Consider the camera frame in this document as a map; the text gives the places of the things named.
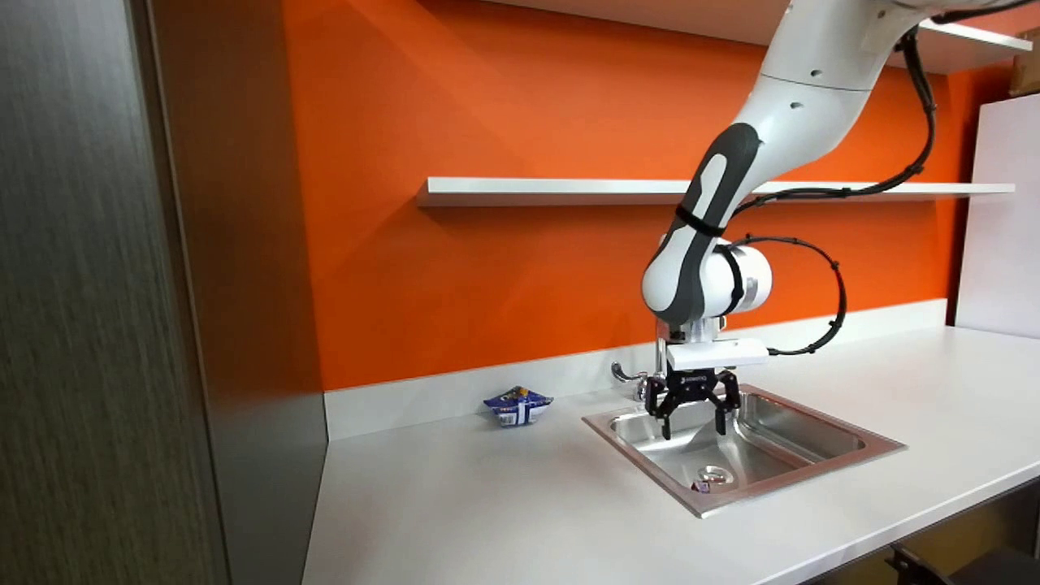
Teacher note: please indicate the dark chair under counter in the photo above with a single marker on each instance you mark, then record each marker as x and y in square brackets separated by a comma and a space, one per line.
[921, 566]

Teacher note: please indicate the dark grey cabinet panel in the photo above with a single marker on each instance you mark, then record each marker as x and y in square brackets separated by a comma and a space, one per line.
[109, 327]

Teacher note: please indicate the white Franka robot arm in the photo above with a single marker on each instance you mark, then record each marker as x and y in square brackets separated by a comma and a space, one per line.
[780, 107]

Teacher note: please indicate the round sink drain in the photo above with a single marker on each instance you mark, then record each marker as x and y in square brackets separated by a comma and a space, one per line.
[718, 473]

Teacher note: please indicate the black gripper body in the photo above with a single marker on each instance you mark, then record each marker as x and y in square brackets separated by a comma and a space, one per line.
[695, 389]

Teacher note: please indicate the blue snack packet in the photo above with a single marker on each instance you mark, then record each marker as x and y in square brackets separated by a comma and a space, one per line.
[519, 406]

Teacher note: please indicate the white panel board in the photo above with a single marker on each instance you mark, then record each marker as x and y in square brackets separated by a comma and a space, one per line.
[1004, 215]

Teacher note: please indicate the stainless steel sink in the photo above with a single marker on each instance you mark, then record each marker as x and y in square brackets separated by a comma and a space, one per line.
[802, 441]

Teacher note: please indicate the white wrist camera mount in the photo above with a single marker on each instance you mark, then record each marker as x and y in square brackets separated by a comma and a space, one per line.
[699, 354]

